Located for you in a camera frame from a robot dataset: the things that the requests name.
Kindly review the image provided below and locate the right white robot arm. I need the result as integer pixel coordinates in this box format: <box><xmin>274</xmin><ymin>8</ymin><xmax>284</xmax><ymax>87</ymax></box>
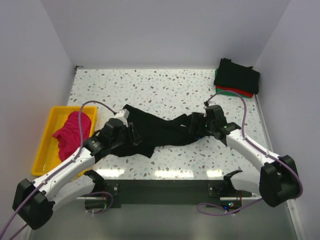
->
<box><xmin>188</xmin><ymin>105</ymin><xmax>303</xmax><ymax>207</ymax></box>

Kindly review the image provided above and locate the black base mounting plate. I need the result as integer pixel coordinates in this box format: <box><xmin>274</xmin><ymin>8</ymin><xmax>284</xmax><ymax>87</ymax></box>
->
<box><xmin>85</xmin><ymin>179</ymin><xmax>242</xmax><ymax>211</ymax></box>

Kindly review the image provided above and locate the yellow plastic bin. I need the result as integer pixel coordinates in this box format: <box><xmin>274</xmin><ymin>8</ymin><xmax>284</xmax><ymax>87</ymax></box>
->
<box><xmin>31</xmin><ymin>106</ymin><xmax>81</xmax><ymax>177</ymax></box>

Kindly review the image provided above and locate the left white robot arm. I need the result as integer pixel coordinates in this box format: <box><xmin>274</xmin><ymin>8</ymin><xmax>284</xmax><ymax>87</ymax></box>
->
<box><xmin>12</xmin><ymin>110</ymin><xmax>134</xmax><ymax>230</ymax></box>

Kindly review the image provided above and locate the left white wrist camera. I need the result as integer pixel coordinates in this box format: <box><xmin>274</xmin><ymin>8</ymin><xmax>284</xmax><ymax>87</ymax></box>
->
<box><xmin>114</xmin><ymin>109</ymin><xmax>130</xmax><ymax>126</ymax></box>

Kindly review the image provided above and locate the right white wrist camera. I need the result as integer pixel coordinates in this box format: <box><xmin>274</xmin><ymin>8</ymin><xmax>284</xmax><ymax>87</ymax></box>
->
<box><xmin>203</xmin><ymin>100</ymin><xmax>213</xmax><ymax>108</ymax></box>

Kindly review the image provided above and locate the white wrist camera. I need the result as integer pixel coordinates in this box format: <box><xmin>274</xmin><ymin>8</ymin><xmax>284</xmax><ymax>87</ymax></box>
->
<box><xmin>203</xmin><ymin>100</ymin><xmax>213</xmax><ymax>108</ymax></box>
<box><xmin>114</xmin><ymin>109</ymin><xmax>130</xmax><ymax>126</ymax></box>

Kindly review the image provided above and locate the red pink t shirt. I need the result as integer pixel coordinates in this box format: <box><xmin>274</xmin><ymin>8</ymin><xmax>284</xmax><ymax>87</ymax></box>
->
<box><xmin>52</xmin><ymin>111</ymin><xmax>81</xmax><ymax>162</ymax></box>

